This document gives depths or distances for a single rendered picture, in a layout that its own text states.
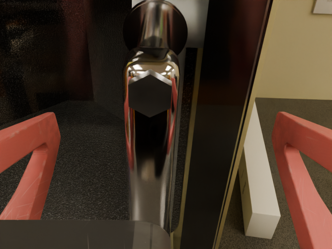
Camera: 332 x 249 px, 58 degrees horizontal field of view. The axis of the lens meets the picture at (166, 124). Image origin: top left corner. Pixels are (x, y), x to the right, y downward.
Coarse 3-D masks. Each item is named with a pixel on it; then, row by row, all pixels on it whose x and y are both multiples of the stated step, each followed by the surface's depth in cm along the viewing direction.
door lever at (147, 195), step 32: (160, 0) 11; (128, 32) 12; (160, 32) 10; (128, 64) 8; (160, 64) 8; (128, 96) 8; (160, 96) 8; (128, 128) 9; (160, 128) 9; (128, 160) 10; (160, 160) 9; (128, 192) 11; (160, 192) 10; (160, 224) 11
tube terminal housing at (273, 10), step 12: (276, 0) 13; (276, 12) 13; (264, 48) 14; (264, 60) 14; (252, 96) 15; (252, 108) 16; (240, 144) 17; (240, 156) 18; (228, 192) 19; (228, 204) 20; (216, 240) 22
